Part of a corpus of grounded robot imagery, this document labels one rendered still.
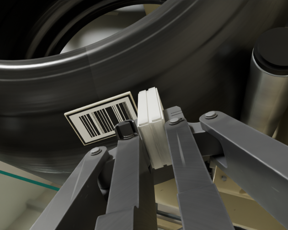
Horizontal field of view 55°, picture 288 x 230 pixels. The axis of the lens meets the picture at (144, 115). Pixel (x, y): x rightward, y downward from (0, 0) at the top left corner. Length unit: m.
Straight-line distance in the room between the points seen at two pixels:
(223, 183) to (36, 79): 0.39
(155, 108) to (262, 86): 0.13
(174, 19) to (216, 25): 0.04
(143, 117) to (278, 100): 0.16
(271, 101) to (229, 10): 0.09
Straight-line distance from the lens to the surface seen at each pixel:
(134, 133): 0.15
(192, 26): 0.27
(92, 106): 0.24
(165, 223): 0.90
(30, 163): 0.32
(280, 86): 0.26
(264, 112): 0.31
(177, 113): 0.17
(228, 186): 0.55
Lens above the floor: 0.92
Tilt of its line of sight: 19 degrees up
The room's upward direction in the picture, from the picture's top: 80 degrees counter-clockwise
